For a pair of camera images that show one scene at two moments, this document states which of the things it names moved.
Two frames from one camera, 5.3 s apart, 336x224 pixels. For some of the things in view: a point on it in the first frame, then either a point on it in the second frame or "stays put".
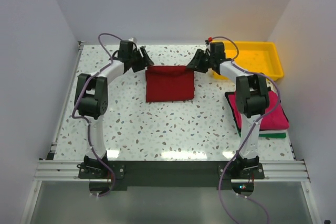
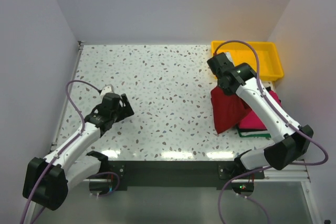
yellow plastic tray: (261, 57) stays put
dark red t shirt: (169, 83) -> (228, 110)
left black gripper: (148, 62) -> (125, 110)
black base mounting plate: (198, 173) stays put
